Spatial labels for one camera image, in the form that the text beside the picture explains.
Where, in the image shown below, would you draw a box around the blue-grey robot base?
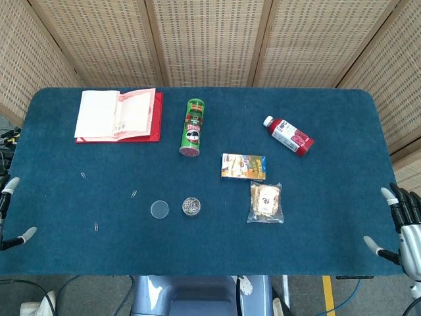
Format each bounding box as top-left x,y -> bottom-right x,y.
130,275 -> 274,316

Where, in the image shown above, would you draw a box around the yellow floor tape strip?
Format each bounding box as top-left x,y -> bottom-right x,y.
322,275 -> 336,316

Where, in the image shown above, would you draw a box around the blue cable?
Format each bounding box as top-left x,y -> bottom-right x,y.
325,278 -> 362,316

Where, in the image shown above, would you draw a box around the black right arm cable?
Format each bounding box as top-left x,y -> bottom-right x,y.
402,295 -> 421,316

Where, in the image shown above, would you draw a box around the woven folding screen panel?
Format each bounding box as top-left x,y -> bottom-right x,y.
144,0 -> 274,88
337,0 -> 421,195
251,0 -> 407,89
28,0 -> 165,88
0,0 -> 83,128

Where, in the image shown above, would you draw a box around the round tin of clips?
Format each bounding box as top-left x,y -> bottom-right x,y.
182,197 -> 202,217

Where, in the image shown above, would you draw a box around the pink bordered certificate sheet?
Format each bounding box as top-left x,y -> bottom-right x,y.
112,88 -> 157,140

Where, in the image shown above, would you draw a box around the white paper sheet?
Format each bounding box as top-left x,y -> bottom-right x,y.
74,90 -> 120,138

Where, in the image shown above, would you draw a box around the clear bag of snacks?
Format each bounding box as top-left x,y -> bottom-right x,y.
246,180 -> 284,224

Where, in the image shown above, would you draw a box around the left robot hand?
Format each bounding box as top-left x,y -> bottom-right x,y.
0,176 -> 37,251

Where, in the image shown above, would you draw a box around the white table leg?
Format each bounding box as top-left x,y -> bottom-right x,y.
281,275 -> 291,310

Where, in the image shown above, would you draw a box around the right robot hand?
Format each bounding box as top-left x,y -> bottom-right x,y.
363,182 -> 421,291

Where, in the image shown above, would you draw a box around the blue felt table cover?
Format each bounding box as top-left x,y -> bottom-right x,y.
0,86 -> 409,277

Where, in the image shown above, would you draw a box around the red certificate folder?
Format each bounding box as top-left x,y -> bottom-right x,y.
75,92 -> 164,144

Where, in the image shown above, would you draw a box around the clear round plastic lid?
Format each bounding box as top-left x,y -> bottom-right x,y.
150,199 -> 170,219

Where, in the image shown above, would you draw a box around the green Pringles can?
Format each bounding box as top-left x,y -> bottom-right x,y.
178,97 -> 206,158

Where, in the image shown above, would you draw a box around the red juice bottle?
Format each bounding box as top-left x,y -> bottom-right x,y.
262,115 -> 315,158

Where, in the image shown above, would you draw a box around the colourful printed cardboard box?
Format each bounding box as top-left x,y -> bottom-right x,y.
220,153 -> 267,182

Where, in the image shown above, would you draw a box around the white perforated plate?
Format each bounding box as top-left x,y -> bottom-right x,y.
237,275 -> 254,298

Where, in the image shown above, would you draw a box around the black cables with yellow tag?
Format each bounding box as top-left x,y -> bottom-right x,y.
0,127 -> 21,177

